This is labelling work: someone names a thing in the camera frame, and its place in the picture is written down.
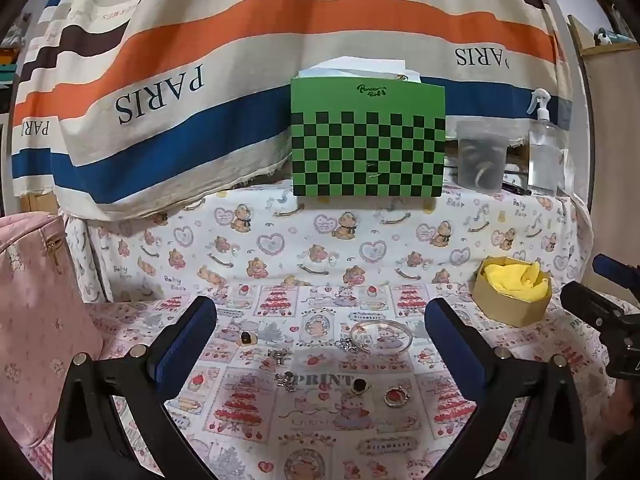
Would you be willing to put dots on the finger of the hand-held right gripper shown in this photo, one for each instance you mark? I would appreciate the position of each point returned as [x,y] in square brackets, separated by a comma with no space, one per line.
[612,267]
[587,302]

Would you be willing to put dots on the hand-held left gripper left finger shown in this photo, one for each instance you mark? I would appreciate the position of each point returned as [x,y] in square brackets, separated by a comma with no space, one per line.
[186,340]

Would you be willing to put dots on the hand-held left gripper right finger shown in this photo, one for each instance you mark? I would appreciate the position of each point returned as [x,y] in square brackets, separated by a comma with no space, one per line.
[455,345]

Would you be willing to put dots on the silver bangle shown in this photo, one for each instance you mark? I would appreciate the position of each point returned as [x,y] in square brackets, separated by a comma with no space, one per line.
[402,332]

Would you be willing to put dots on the octagonal cardboard box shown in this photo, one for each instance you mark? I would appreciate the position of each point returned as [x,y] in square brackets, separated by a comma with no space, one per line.
[510,305]

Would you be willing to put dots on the silver earring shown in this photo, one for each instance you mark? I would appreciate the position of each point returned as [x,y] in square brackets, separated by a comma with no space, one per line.
[286,380]
[278,356]

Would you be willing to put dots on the person's right hand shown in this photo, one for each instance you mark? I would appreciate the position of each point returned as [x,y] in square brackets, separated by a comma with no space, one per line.
[620,407]

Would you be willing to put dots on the yellow cloth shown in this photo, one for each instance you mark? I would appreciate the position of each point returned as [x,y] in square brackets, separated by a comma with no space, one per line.
[515,276]

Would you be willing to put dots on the dark pen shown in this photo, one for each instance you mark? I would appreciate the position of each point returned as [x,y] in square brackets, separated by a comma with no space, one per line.
[517,188]

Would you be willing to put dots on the clear spray bottle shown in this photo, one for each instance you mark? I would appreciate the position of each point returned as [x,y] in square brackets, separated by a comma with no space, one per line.
[544,152]

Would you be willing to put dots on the wooden shelf unit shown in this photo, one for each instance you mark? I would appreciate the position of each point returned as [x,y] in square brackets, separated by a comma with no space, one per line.
[607,125]

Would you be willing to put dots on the pink quilted bag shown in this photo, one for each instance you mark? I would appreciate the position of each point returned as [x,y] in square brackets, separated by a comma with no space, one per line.
[40,340]

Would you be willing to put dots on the bear print cloth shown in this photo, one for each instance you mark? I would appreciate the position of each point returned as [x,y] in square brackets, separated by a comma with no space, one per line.
[300,240]

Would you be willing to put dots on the strawberry print cloth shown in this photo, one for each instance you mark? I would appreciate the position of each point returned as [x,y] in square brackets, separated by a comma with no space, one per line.
[320,440]

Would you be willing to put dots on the clear plastic container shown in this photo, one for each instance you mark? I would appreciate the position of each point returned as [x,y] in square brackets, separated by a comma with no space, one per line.
[481,152]

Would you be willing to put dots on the green checkered box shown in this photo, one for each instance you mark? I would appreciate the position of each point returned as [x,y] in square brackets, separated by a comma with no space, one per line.
[367,155]

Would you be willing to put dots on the small toy figure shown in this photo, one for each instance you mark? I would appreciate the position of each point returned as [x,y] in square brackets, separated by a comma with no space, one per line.
[602,37]

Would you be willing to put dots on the striped blanket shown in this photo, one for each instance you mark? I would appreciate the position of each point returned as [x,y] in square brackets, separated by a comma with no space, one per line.
[210,60]

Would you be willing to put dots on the white papers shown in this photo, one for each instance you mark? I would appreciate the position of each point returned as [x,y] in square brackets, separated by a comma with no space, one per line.
[360,66]

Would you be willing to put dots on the coloured boxes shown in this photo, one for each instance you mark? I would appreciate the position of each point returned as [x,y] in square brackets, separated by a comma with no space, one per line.
[11,57]

